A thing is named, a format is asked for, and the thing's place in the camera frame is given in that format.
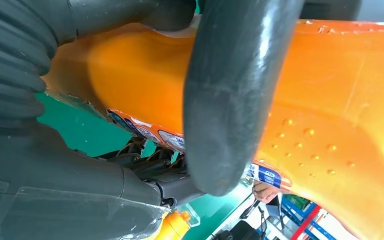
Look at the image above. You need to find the person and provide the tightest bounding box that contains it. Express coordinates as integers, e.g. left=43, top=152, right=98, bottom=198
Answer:
left=252, top=181, right=281, bottom=205

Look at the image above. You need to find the blue metal rack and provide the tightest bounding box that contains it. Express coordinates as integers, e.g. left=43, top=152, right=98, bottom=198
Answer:
left=279, top=195, right=339, bottom=240

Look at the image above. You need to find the green plastic crate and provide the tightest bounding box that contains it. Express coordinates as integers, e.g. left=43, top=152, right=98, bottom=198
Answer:
left=283, top=194, right=309, bottom=211

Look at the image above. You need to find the black carrying case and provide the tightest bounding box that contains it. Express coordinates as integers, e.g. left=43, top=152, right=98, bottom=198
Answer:
left=210, top=220, right=262, bottom=240

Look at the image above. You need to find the red metal bar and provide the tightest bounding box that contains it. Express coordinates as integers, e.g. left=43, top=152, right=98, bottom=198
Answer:
left=289, top=204, right=322, bottom=240

